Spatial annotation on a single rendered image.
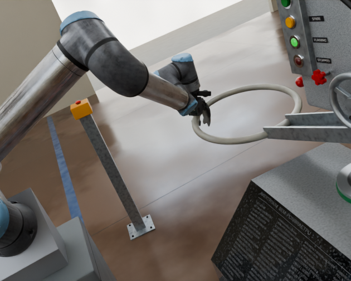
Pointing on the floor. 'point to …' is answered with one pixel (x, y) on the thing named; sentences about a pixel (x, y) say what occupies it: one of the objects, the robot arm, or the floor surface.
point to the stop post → (112, 170)
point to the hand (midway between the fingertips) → (204, 122)
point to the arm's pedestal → (81, 256)
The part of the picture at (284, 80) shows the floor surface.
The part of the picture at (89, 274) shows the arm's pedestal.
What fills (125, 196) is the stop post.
